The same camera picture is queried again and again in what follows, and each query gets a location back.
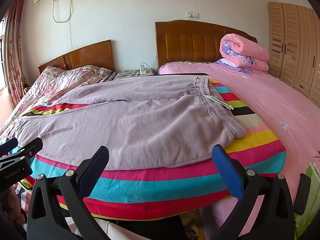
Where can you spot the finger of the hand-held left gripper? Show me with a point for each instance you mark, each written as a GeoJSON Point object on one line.
{"type": "Point", "coordinates": [31, 147]}
{"type": "Point", "coordinates": [7, 146]}

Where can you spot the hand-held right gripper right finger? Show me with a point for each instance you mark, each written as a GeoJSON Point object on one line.
{"type": "Point", "coordinates": [225, 170]}

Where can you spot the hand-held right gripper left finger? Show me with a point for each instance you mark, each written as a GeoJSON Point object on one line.
{"type": "Point", "coordinates": [98, 166]}

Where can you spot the lavender pants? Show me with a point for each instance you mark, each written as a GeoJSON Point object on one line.
{"type": "Point", "coordinates": [140, 125]}

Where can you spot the person's left hand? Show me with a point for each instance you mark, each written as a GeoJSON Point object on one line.
{"type": "Point", "coordinates": [12, 202]}

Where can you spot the striped colourful blanket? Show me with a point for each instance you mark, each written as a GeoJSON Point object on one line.
{"type": "Point", "coordinates": [150, 187]}

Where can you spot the floral patterned bed quilt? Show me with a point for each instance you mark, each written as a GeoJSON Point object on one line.
{"type": "Point", "coordinates": [57, 82]}

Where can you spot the green white box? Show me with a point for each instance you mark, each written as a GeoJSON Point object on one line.
{"type": "Point", "coordinates": [313, 180]}

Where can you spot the window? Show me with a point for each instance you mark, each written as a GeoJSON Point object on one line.
{"type": "Point", "coordinates": [2, 55]}

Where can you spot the red floral curtain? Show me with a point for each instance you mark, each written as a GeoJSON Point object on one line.
{"type": "Point", "coordinates": [15, 55]}

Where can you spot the nightstand with floral cover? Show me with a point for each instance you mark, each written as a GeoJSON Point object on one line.
{"type": "Point", "coordinates": [125, 75]}

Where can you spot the black eyeglasses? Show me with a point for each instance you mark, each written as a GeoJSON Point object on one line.
{"type": "Point", "coordinates": [133, 73]}

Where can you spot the white charger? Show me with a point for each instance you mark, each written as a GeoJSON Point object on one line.
{"type": "Point", "coordinates": [143, 69]}

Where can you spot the small wooden headboard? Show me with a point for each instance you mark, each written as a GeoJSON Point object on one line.
{"type": "Point", "coordinates": [87, 55]}

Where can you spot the rolled pink floral quilt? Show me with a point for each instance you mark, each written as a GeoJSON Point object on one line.
{"type": "Point", "coordinates": [246, 51]}

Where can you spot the large wooden headboard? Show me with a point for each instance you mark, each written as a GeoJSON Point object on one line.
{"type": "Point", "coordinates": [190, 43]}

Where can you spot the light wooden wardrobe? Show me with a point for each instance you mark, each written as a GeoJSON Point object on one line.
{"type": "Point", "coordinates": [295, 47]}

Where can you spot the white wall outlet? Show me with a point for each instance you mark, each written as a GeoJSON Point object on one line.
{"type": "Point", "coordinates": [193, 14]}

